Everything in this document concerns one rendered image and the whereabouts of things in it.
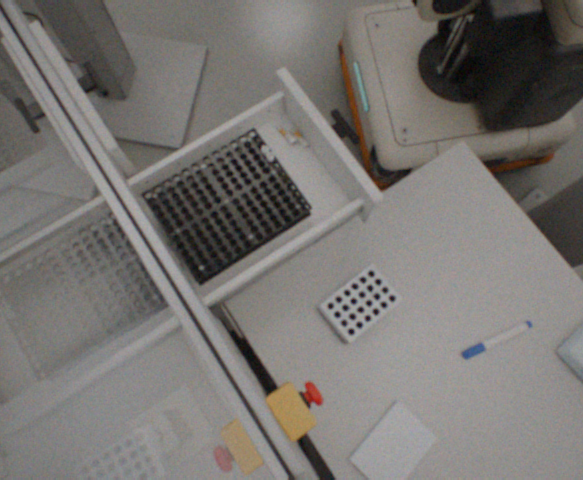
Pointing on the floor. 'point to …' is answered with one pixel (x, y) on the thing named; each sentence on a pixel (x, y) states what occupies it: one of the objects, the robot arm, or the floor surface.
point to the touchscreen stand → (131, 73)
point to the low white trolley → (441, 334)
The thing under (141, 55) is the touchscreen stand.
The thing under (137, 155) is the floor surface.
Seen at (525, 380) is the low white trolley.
